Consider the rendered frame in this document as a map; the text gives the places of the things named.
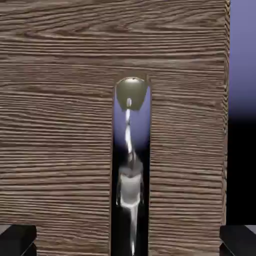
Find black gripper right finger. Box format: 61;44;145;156
219;224;256;256

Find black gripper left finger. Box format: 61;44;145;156
0;224;38;256

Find brown wooden cabinet door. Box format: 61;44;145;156
0;0;228;256

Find brown wooden cabinet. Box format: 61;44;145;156
221;0;231;227

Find shiny curved metal handle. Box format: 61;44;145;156
110;76;152;256

